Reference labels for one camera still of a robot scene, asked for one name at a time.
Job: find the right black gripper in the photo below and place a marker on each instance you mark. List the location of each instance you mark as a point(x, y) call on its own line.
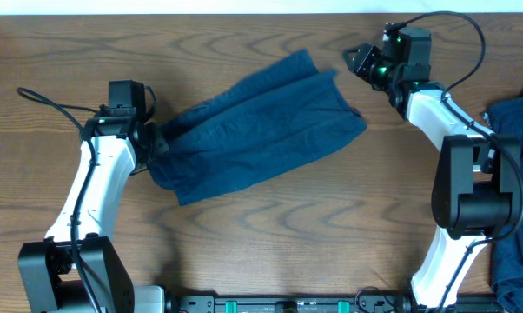
point(363, 61)

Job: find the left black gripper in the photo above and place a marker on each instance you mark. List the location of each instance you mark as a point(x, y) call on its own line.
point(162, 143)

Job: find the dark blue shorts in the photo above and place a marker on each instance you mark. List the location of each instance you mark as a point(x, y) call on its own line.
point(273, 121)

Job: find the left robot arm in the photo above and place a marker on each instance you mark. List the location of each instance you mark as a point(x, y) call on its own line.
point(75, 268)

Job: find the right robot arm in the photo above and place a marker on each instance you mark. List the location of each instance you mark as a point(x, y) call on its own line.
point(477, 197)

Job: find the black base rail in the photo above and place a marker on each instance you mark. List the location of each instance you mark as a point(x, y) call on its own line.
point(363, 303)

